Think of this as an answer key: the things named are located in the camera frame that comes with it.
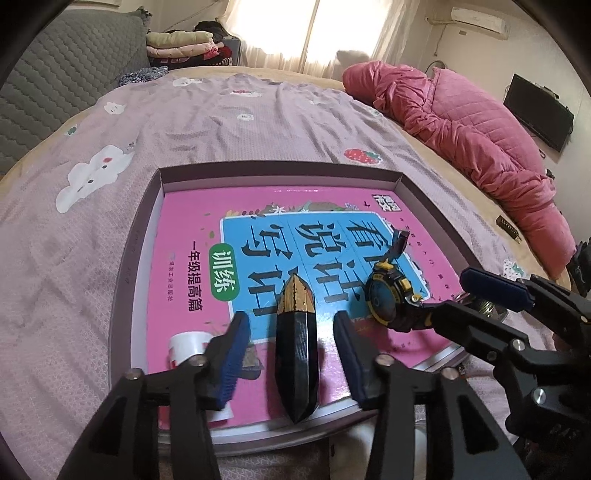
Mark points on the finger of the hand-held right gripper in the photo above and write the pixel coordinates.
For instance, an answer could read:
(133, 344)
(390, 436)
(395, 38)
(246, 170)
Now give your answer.
(471, 327)
(494, 284)

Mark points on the grey quilted headboard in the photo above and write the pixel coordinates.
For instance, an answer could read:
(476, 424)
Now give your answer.
(60, 78)

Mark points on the pile of folded clothes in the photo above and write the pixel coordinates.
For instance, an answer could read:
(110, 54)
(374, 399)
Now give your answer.
(184, 46)

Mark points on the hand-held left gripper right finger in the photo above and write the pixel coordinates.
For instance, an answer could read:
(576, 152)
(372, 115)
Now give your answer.
(351, 355)

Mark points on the white air conditioner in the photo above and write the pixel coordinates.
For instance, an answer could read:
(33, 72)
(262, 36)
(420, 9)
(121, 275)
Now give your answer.
(480, 21)

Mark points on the black television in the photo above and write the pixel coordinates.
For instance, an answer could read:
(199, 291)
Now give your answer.
(538, 110)

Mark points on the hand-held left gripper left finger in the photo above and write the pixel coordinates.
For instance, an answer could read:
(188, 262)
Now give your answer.
(231, 355)

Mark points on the grey cushion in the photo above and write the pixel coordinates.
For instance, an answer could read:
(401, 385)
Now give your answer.
(351, 59)

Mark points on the gold metal trinket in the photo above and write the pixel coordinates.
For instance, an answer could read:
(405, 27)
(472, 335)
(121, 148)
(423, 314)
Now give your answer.
(487, 308)

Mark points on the shallow grey cardboard box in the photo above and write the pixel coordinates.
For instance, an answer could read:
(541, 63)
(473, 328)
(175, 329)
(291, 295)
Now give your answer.
(134, 277)

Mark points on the white curtain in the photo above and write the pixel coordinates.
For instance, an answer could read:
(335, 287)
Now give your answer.
(332, 37)

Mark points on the purple printed blanket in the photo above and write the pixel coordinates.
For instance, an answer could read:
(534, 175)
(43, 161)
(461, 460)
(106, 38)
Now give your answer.
(69, 277)

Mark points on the black faceted crystal-shaped case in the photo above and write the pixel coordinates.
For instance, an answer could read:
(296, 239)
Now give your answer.
(296, 350)

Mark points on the white pill bottle red label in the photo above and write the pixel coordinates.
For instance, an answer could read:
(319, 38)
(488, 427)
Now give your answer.
(184, 348)

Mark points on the dark rectangular label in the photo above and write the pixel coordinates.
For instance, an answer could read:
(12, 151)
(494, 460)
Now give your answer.
(508, 227)

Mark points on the pink quilt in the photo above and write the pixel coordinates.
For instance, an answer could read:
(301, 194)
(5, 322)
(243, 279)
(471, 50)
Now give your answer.
(452, 124)

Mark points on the dark floral cloth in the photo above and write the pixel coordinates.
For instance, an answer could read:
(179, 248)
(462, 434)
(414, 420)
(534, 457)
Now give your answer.
(143, 76)

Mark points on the pink and blue book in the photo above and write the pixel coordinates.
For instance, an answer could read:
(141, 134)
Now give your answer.
(184, 230)

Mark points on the yellow and black watch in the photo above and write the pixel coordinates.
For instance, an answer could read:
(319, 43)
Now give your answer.
(388, 295)

